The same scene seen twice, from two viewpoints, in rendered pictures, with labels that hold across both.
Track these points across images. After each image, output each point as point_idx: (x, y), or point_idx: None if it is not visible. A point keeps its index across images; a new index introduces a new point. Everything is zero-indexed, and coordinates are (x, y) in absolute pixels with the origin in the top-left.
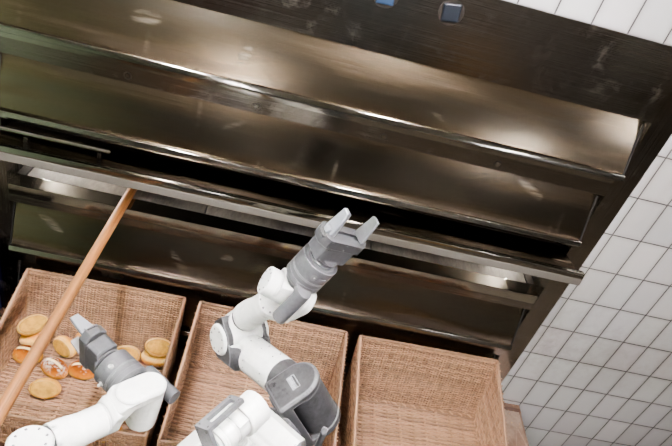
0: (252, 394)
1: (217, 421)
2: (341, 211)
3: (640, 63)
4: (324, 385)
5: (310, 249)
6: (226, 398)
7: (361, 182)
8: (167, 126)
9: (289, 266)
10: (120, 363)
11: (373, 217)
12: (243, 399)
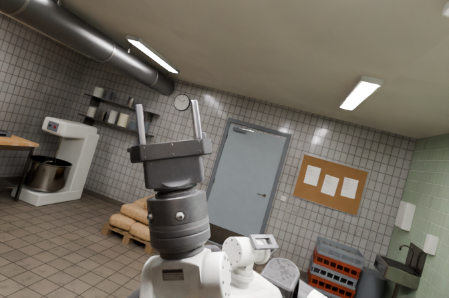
0: (240, 240)
1: (266, 234)
2: (198, 107)
3: None
4: (137, 290)
5: (195, 190)
6: (259, 247)
7: None
8: None
9: (209, 228)
10: None
11: (141, 105)
12: (250, 234)
